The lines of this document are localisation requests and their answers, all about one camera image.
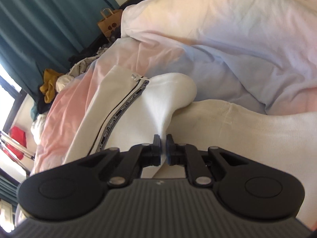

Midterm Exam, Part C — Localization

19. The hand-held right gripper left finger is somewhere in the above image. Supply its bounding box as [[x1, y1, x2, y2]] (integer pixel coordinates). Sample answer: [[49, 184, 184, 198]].
[[74, 134, 162, 186]]

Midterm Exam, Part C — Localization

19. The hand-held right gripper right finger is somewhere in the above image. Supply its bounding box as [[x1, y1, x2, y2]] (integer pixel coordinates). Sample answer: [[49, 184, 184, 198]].
[[166, 134, 248, 187]]

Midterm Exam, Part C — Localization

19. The white zip-up jacket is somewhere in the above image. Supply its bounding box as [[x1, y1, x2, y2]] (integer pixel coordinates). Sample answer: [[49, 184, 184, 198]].
[[63, 66, 317, 225]]

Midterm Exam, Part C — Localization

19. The pile of grey and white clothes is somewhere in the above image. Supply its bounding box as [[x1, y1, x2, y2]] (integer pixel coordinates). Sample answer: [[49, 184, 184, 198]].
[[55, 47, 109, 92]]

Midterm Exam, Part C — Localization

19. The dark clothes pile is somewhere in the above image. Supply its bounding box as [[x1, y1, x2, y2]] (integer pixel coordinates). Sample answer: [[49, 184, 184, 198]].
[[31, 92, 53, 119]]

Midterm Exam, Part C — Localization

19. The metal clothes rack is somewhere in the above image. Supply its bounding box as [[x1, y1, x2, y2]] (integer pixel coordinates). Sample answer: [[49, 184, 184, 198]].
[[0, 130, 35, 179]]

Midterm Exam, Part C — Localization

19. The pastel pink and blue duvet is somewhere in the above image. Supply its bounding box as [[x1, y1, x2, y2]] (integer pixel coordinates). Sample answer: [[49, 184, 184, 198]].
[[32, 0, 317, 174]]

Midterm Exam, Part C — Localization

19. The mustard yellow cloth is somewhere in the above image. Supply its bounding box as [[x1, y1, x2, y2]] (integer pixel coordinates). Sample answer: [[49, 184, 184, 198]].
[[40, 69, 64, 103]]

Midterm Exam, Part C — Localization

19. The brown paper bag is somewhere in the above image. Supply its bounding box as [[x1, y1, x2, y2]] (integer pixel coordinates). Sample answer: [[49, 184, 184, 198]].
[[97, 8, 123, 42]]

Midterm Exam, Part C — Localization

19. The red cloth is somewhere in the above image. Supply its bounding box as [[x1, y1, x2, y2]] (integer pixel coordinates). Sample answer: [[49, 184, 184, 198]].
[[7, 126, 27, 159]]

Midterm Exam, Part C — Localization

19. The teal curtain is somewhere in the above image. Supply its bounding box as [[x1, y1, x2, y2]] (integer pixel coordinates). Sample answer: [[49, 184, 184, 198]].
[[0, 0, 119, 97]]

